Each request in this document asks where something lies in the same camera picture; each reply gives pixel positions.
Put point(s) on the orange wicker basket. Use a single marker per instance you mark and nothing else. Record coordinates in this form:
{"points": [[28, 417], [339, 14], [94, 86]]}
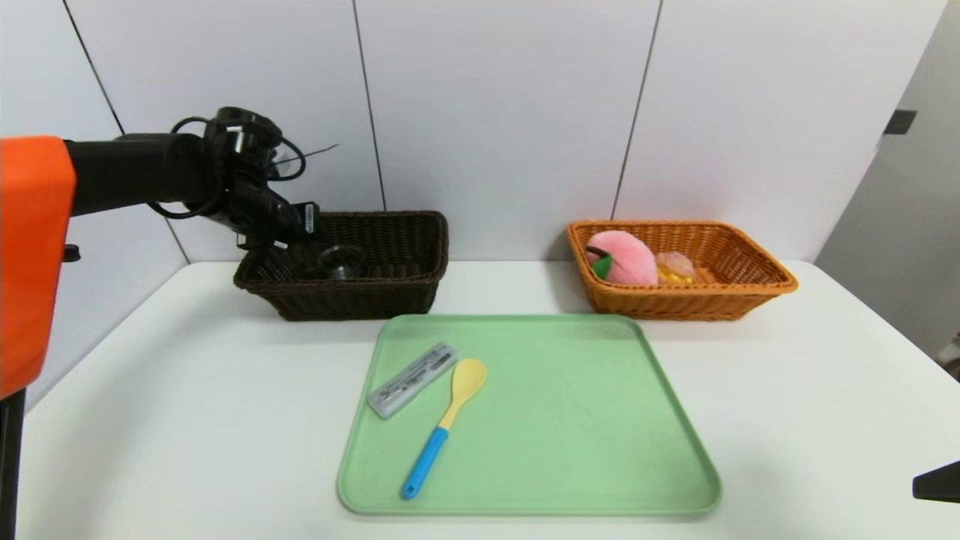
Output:
{"points": [[675, 304]]}

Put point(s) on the pink plush peach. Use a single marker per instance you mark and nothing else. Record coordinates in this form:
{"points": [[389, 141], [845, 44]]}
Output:
{"points": [[630, 262]]}

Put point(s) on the cream puff bread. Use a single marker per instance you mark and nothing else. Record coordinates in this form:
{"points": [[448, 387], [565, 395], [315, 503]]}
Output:
{"points": [[675, 266]]}

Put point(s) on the clear plastic compass case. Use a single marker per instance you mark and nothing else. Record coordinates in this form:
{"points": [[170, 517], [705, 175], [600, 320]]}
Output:
{"points": [[412, 379]]}

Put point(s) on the dark brown wicker basket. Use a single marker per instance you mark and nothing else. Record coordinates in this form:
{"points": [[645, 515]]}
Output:
{"points": [[375, 300]]}

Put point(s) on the black wall fixture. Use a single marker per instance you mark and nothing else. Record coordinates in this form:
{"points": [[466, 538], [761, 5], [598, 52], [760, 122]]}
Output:
{"points": [[896, 124]]}

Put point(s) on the orange and black left arm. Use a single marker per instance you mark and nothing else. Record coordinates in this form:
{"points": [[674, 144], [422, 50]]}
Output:
{"points": [[135, 169]]}

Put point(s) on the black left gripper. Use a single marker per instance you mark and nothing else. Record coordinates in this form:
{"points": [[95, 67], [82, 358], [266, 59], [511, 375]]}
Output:
{"points": [[308, 219]]}

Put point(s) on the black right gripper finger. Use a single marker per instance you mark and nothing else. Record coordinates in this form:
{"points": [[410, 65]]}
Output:
{"points": [[943, 484]]}

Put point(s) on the glass cup with black holder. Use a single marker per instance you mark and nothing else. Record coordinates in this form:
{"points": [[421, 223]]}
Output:
{"points": [[343, 262]]}

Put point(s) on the light green plastic tray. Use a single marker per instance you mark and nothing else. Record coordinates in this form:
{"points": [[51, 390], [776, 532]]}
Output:
{"points": [[540, 465]]}

